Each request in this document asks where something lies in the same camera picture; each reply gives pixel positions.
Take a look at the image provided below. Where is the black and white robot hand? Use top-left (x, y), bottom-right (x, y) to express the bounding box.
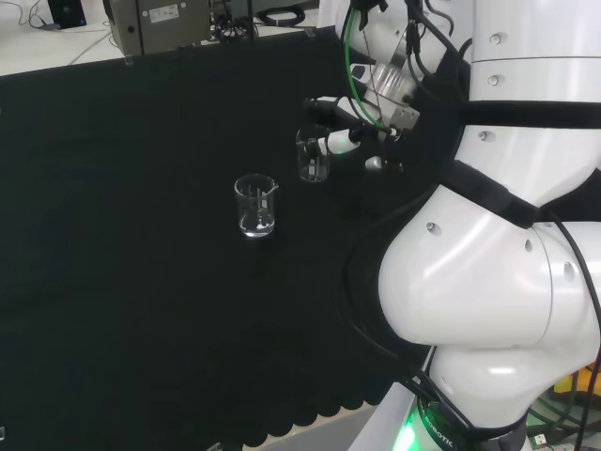
top-left (302, 96), bottom-right (422, 174)

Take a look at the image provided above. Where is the small clear glass beaker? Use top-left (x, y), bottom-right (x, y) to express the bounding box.
top-left (295, 126), bottom-right (333, 183)

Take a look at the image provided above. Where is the clear glass beaker with spout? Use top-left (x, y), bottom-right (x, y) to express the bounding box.
top-left (233, 173), bottom-right (279, 239)

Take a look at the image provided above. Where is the grey metal equipment box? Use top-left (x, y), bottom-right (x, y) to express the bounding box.
top-left (101, 0), bottom-right (213, 58)

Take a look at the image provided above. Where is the black bench cloth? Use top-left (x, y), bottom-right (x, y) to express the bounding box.
top-left (0, 26), bottom-right (470, 448)

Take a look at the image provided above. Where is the yellow stop button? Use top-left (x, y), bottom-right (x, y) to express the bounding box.
top-left (553, 350), bottom-right (601, 396)

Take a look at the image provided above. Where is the black box device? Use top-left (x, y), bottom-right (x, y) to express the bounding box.
top-left (48, 0), bottom-right (88, 28)

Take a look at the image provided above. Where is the green cable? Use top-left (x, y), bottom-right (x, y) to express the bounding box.
top-left (345, 7), bottom-right (394, 132)

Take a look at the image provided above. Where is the black coiled cable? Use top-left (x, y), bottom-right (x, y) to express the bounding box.
top-left (255, 10), bottom-right (307, 27)

